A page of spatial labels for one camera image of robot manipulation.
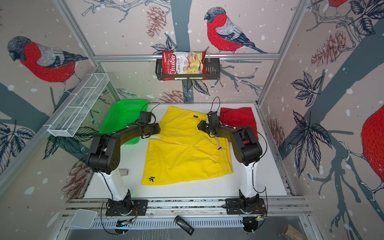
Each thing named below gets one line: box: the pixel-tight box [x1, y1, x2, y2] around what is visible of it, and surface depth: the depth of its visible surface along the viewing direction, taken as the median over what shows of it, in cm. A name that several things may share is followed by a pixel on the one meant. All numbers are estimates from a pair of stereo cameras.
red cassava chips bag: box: [162, 50, 208, 81], surface depth 90 cm
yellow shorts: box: [141, 106, 233, 186], surface depth 94 cm
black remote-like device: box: [174, 215, 195, 236], surface depth 68 cm
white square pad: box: [70, 208, 100, 230], surface depth 71 cm
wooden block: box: [281, 224, 309, 240], surface depth 65 cm
